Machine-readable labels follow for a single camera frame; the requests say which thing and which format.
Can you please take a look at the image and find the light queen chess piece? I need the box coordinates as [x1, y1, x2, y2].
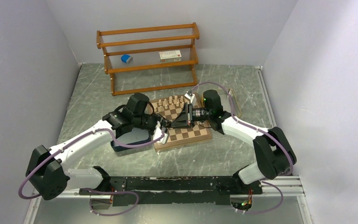
[173, 95, 179, 104]

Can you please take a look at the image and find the white red card box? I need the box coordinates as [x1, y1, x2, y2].
[159, 50, 182, 63]

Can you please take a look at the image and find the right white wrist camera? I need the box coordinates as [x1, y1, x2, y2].
[184, 90, 196, 105]

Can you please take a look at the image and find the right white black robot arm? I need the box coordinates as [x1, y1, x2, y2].
[170, 90, 296, 193]

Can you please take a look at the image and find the gold metal tin tray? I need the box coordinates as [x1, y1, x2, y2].
[200, 89, 241, 120]

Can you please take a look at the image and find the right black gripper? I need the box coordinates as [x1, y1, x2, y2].
[170, 102, 212, 128]

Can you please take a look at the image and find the wooden two-tier shelf rack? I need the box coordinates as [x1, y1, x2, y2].
[96, 22, 200, 96]

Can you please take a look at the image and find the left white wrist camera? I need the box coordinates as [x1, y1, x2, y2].
[152, 127, 169, 145]

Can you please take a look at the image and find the wooden chess board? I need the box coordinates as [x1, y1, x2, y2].
[147, 95, 212, 151]

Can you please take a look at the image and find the aluminium frame rail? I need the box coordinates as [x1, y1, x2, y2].
[254, 66, 304, 196]

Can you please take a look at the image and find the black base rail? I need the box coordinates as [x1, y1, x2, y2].
[79, 175, 263, 206]

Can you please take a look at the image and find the blue metal tin tray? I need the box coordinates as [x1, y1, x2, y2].
[110, 128, 152, 152]

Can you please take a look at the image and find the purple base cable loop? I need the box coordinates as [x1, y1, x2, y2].
[83, 189, 139, 217]

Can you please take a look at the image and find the blue eraser block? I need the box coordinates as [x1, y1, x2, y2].
[120, 54, 133, 64]

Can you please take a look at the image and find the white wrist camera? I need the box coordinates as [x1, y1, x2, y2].
[152, 127, 169, 145]
[184, 90, 196, 105]

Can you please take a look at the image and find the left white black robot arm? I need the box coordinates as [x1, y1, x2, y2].
[18, 93, 171, 200]

